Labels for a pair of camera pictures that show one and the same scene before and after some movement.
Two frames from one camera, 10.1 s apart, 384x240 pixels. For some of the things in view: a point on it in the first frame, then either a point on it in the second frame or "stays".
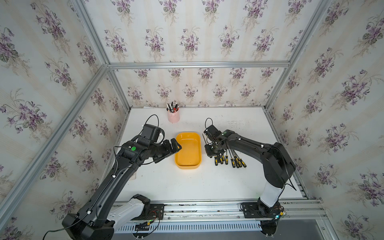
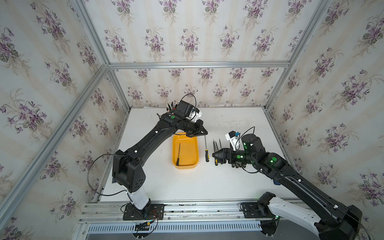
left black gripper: x=168 y=150 → x=198 y=131
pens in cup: x=172 y=108 stays
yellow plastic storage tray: x=189 y=157 stays
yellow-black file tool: x=204 y=138 → x=177 y=161
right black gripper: x=208 y=153 → x=223 y=153
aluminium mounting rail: x=301 y=210 stays
